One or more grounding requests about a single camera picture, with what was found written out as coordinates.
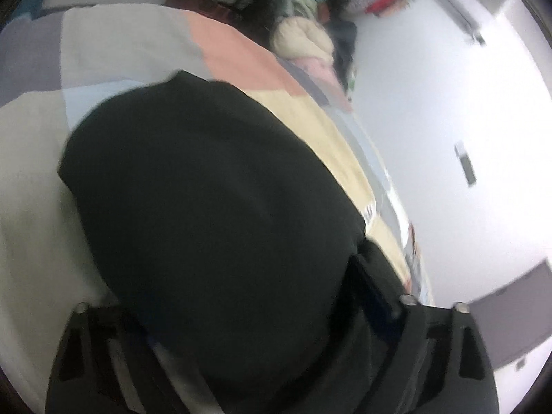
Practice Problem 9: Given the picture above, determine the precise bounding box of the dark red cabinet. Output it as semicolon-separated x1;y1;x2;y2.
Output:
166;0;242;24

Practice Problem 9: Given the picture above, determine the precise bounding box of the black garment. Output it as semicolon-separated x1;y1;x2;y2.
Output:
57;71;415;400

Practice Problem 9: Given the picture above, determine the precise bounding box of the grey door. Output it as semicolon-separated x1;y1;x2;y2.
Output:
468;259;552;372

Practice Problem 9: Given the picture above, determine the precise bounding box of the checked patchwork bed blanket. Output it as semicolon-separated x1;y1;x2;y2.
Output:
0;2;434;414

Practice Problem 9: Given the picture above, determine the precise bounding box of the white air conditioner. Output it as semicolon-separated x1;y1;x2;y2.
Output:
429;0;488;35

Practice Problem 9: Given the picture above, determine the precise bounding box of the white and grey wall panel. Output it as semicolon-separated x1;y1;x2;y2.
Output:
454;141;477;188

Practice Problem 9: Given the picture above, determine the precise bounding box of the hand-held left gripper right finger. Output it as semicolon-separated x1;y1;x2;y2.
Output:
346;254;501;414

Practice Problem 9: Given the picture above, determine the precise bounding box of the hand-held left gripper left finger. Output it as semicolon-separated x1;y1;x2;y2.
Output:
45;302;216;414

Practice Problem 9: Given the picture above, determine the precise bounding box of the pink fleece garment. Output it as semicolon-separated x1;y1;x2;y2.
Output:
297;55;342;89

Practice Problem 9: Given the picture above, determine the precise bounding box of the dark jacket pile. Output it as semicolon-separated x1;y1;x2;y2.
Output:
319;0;359;93

